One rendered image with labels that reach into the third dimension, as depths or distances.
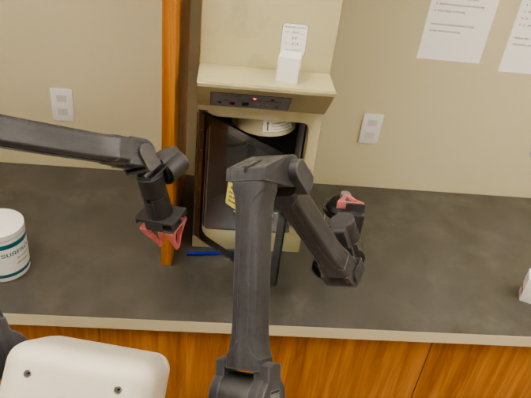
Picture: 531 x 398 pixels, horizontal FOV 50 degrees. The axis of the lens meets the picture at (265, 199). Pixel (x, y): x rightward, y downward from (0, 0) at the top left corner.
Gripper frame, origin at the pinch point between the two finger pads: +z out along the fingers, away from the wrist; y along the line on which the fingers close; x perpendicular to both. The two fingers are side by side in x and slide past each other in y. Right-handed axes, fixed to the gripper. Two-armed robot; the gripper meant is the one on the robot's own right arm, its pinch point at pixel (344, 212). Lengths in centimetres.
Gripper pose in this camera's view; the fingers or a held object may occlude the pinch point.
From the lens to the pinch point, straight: 150.2
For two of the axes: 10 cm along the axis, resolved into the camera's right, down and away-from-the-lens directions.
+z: 0.1, -5.3, 8.5
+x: -9.9, -0.9, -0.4
